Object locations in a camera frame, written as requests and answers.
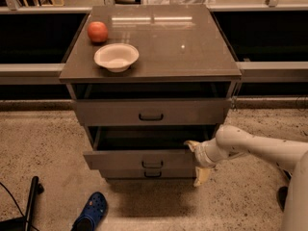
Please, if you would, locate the white paper bowl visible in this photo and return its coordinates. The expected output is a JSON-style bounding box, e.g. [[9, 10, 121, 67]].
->
[[93, 43, 140, 72]]

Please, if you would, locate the grey drawer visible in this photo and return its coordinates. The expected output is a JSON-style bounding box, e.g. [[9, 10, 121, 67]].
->
[[100, 168, 195, 179], [73, 98, 231, 126], [84, 125, 208, 170]]

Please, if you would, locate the black chair leg left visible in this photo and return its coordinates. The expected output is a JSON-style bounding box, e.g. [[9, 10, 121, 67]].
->
[[0, 176, 44, 231]]

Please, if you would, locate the black shoe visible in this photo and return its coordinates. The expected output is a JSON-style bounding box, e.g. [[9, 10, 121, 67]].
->
[[277, 186, 288, 210]]

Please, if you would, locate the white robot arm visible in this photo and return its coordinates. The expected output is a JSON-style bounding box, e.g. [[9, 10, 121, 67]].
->
[[185, 125, 308, 231]]

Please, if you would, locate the grey bottom drawer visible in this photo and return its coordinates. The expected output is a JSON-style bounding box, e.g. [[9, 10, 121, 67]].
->
[[100, 168, 195, 179]]

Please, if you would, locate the red apple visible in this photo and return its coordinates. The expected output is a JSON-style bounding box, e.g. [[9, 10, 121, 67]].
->
[[87, 21, 108, 42]]

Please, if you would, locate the grey top drawer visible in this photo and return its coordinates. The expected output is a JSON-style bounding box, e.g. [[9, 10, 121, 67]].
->
[[73, 98, 231, 126]]

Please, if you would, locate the grey drawer cabinet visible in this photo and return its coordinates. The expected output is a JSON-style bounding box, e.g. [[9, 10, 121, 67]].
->
[[59, 4, 243, 187]]

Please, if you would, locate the black cable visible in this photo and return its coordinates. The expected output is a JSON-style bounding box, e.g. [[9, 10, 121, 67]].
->
[[0, 181, 42, 231]]

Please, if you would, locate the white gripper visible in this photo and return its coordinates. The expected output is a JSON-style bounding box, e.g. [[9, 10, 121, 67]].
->
[[184, 140, 221, 187]]

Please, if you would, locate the blue clog shoe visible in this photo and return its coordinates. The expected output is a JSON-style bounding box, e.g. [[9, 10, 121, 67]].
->
[[70, 192, 108, 231]]

